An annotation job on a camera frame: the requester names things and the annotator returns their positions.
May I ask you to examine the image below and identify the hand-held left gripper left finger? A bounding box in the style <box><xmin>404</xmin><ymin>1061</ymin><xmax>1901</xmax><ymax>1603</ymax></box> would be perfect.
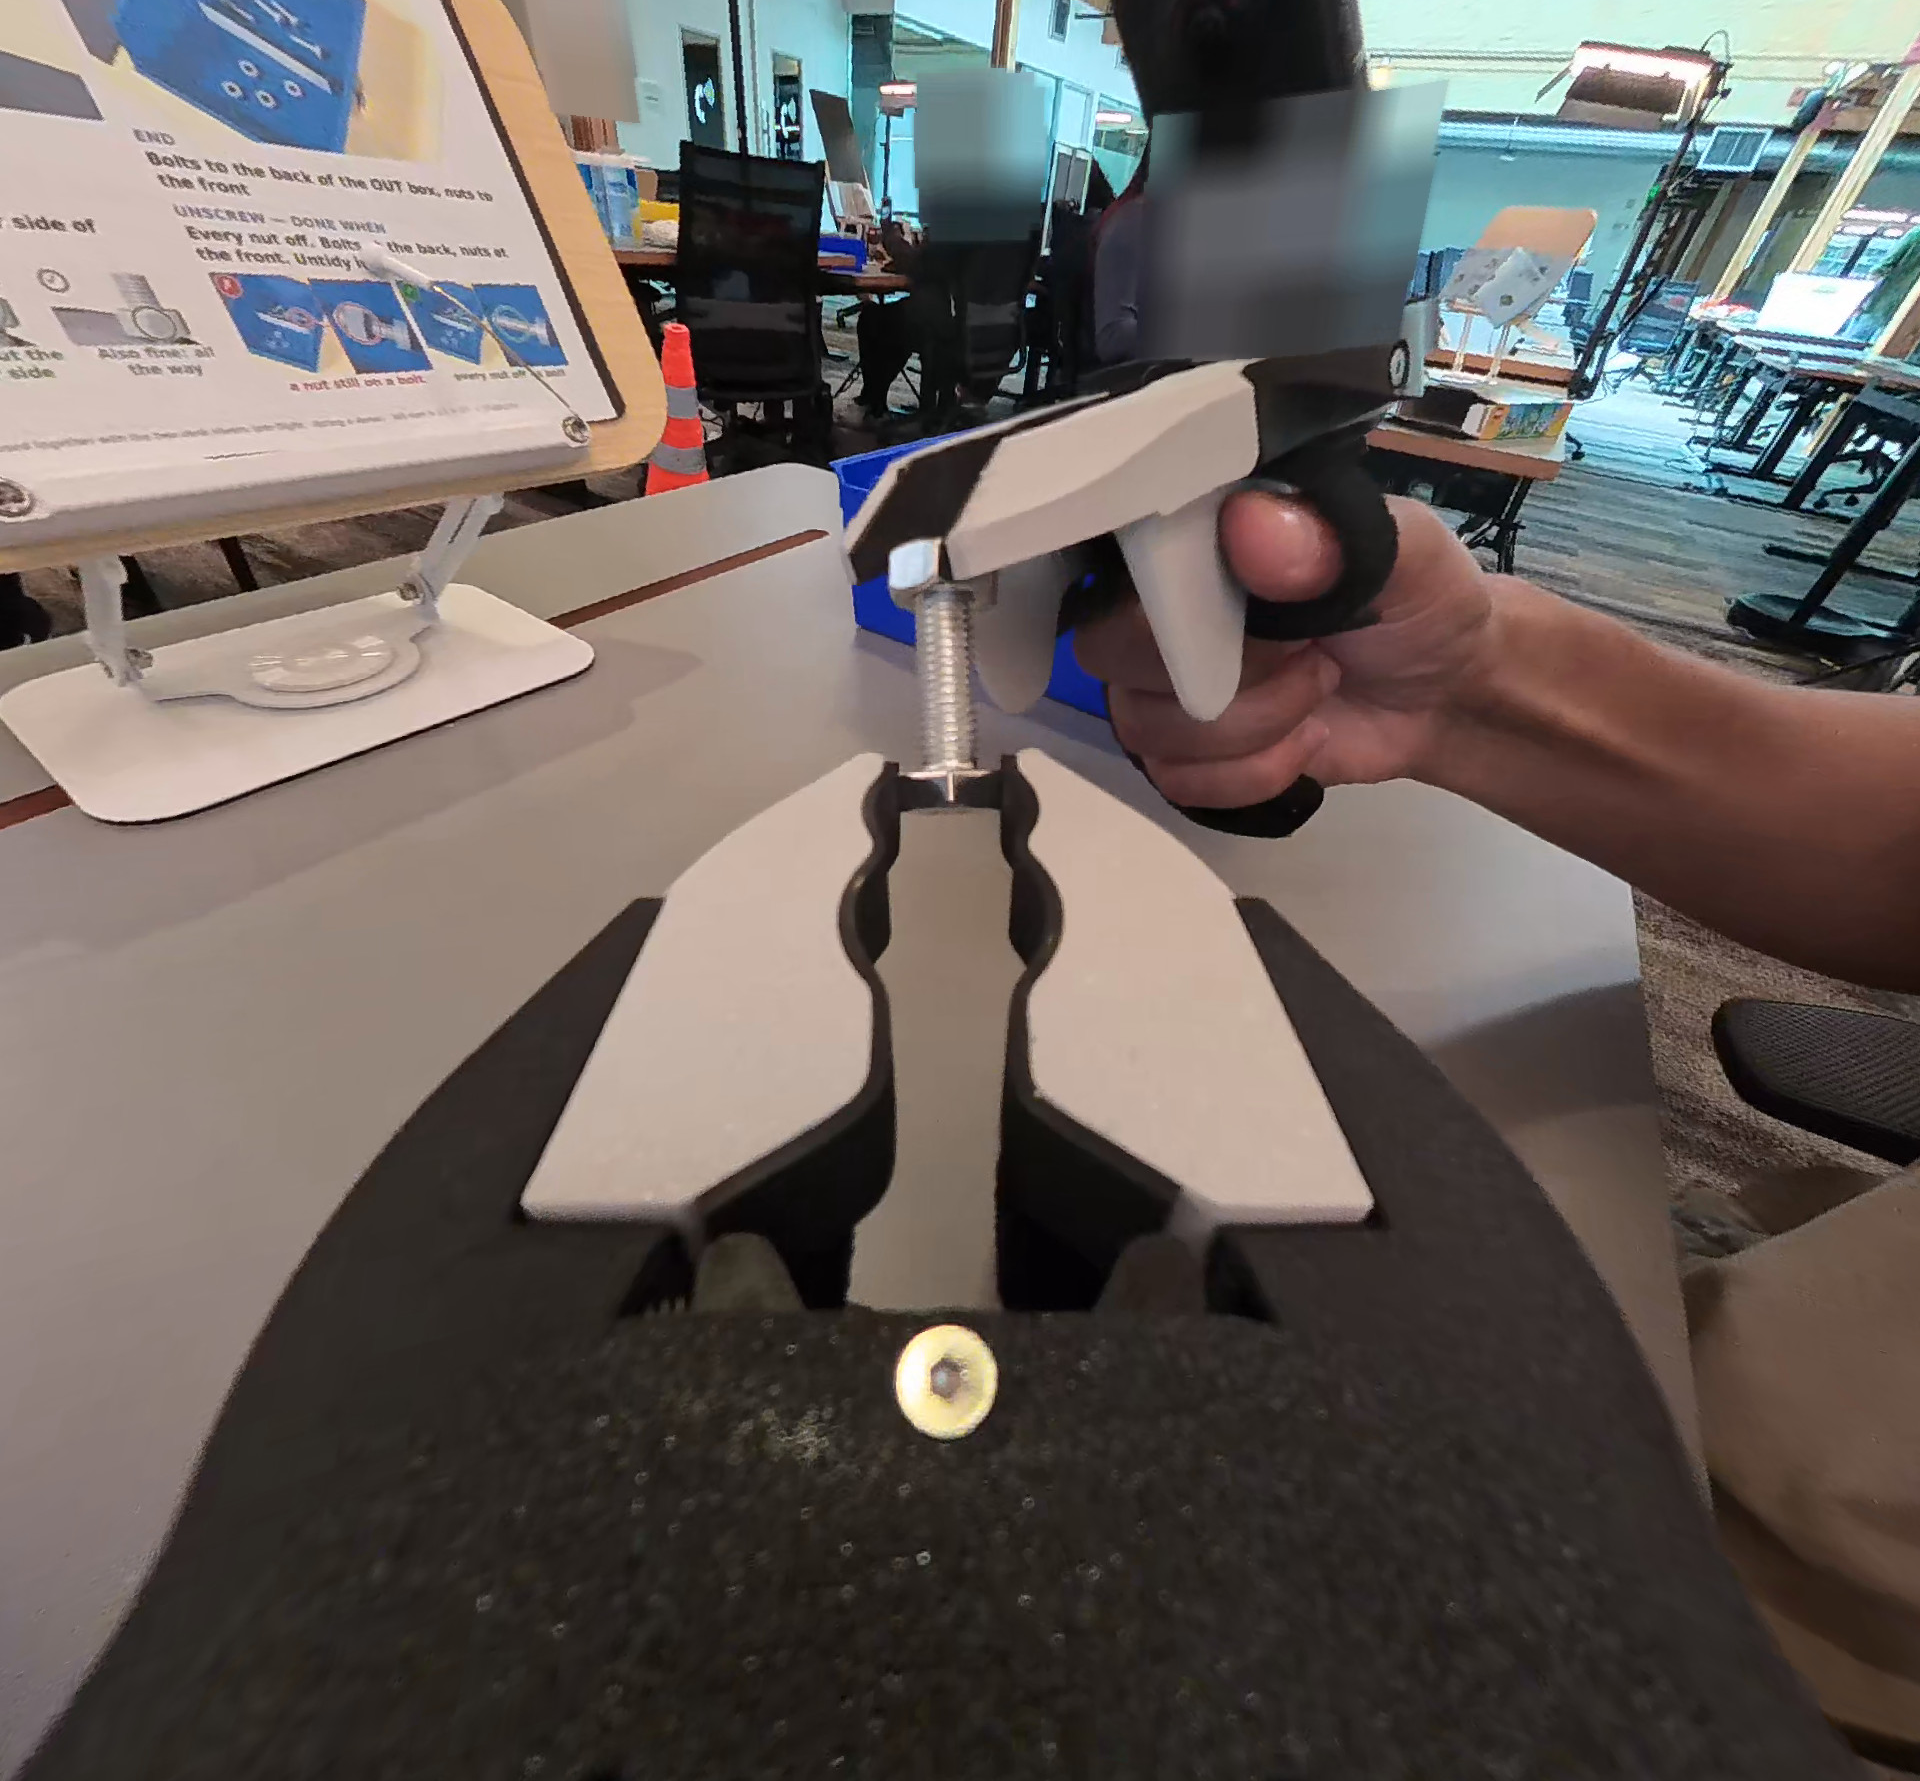
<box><xmin>518</xmin><ymin>751</ymin><xmax>898</xmax><ymax>1315</ymax></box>

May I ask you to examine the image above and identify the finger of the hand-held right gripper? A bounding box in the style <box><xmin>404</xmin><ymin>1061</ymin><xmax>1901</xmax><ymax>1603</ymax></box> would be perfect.
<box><xmin>839</xmin><ymin>431</ymin><xmax>1076</xmax><ymax>713</ymax></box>
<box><xmin>951</xmin><ymin>358</ymin><xmax>1265</xmax><ymax>721</ymax></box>

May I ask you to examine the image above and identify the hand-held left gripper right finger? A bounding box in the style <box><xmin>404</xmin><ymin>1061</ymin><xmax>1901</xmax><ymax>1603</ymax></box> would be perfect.
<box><xmin>998</xmin><ymin>748</ymin><xmax>1378</xmax><ymax>1315</ymax></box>

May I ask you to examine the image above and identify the blue plastic bin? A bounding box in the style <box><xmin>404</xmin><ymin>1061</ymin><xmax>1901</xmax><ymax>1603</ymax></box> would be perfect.
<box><xmin>829</xmin><ymin>429</ymin><xmax>1113</xmax><ymax>719</ymax></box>

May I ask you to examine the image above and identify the steel hex bolt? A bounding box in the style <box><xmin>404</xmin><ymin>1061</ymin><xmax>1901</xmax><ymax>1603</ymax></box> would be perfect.
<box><xmin>884</xmin><ymin>535</ymin><xmax>1002</xmax><ymax>776</ymax></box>

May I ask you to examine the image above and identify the person's right forearm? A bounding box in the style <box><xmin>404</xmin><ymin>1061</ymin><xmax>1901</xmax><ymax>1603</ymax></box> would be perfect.
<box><xmin>1440</xmin><ymin>567</ymin><xmax>1920</xmax><ymax>994</ymax></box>

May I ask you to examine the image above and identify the person's right hand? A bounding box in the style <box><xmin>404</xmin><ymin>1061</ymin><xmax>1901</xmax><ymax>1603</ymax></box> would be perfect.
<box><xmin>1074</xmin><ymin>488</ymin><xmax>1501</xmax><ymax>822</ymax></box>

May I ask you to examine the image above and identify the orange traffic cone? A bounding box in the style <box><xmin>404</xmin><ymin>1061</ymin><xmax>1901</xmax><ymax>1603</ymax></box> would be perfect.
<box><xmin>644</xmin><ymin>319</ymin><xmax>715</xmax><ymax>496</ymax></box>

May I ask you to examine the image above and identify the distant wooden stand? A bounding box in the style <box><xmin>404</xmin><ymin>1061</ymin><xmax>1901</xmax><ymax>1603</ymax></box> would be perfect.
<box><xmin>1439</xmin><ymin>204</ymin><xmax>1602</xmax><ymax>373</ymax></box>

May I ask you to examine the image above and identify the printed instruction sheet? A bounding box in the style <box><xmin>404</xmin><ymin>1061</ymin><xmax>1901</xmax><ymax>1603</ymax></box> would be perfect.
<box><xmin>0</xmin><ymin>0</ymin><xmax>624</xmax><ymax>523</ymax></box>

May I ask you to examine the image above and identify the black mesh office chair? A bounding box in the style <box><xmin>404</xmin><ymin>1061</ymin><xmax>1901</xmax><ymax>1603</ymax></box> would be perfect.
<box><xmin>1711</xmin><ymin>994</ymin><xmax>1920</xmax><ymax>1168</ymax></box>

